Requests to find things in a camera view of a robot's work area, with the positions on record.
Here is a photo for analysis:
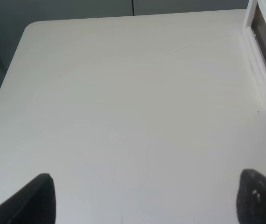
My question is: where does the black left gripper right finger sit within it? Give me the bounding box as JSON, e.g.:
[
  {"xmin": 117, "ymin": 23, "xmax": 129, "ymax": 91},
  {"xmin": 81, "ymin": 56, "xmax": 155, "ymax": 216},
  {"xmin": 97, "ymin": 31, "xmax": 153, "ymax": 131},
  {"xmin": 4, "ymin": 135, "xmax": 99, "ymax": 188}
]
[{"xmin": 236, "ymin": 169, "xmax": 266, "ymax": 224}]

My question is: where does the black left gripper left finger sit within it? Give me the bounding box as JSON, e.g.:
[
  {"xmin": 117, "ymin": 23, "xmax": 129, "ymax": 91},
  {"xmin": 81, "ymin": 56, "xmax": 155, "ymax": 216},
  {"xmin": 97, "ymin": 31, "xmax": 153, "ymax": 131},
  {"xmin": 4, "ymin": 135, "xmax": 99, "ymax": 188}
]
[{"xmin": 0, "ymin": 173, "xmax": 56, "ymax": 224}]

